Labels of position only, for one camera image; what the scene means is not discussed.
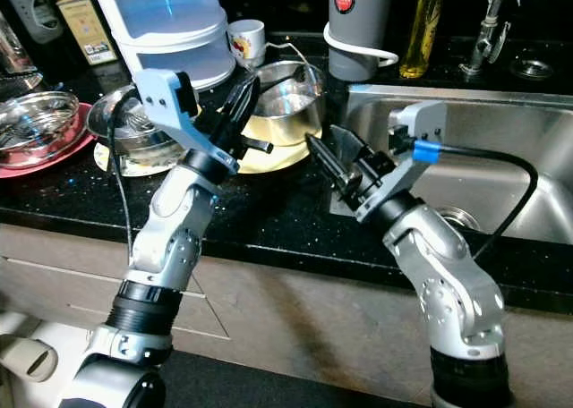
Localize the round steel sink strainer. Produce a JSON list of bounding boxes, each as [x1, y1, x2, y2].
[[509, 54, 558, 82]]

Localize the stainless steel sink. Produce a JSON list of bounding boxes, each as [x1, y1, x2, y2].
[[329, 83, 573, 248]]

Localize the yellow plate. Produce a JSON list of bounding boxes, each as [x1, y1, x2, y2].
[[213, 102, 324, 175]]

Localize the dark bottle grey label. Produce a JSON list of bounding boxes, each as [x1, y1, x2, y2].
[[13, 0, 65, 46]]

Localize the white slipper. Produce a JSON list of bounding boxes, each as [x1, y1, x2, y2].
[[0, 333, 61, 386]]

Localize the white printed mug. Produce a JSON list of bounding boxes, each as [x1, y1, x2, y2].
[[226, 18, 268, 70]]

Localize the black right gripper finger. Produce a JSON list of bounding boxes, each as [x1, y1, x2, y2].
[[307, 132, 359, 199], [327, 123, 368, 163]]

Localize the steel and glass jar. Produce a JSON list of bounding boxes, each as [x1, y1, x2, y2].
[[0, 8, 30, 80]]

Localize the white power cord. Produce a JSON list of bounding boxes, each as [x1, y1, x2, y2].
[[323, 21, 400, 68]]

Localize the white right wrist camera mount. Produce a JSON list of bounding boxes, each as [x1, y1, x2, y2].
[[355, 99, 448, 224]]

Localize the grey cylindrical kitchen appliance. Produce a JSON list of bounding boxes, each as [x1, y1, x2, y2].
[[326, 0, 400, 83]]

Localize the yellow carton box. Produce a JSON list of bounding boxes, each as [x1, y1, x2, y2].
[[56, 0, 118, 67]]

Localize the white tiered food container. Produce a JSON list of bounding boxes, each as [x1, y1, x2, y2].
[[89, 0, 239, 93]]

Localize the grey cabinet drawer front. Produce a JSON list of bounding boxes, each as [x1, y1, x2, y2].
[[0, 225, 205, 293], [0, 256, 231, 341]]

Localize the grey kitchen cabinet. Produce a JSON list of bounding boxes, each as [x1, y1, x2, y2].
[[0, 222, 573, 408]]

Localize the small steel bowl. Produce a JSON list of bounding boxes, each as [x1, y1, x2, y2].
[[0, 89, 82, 170]]

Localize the steel kitchen faucet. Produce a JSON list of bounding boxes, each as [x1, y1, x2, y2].
[[460, 0, 513, 77]]

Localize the yellow oil bottle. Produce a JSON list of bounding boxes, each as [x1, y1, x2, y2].
[[398, 0, 447, 81]]

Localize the large steel bowl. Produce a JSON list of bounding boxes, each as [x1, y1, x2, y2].
[[87, 83, 191, 160]]

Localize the red plate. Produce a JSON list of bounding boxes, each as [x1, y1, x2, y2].
[[0, 101, 97, 179]]

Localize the steel pot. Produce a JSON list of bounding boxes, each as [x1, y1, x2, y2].
[[235, 58, 329, 148]]

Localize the white plate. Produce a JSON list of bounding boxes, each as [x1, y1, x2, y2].
[[93, 132, 189, 179]]

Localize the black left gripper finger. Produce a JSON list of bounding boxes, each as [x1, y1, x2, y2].
[[235, 72, 263, 137], [215, 81, 241, 136]]

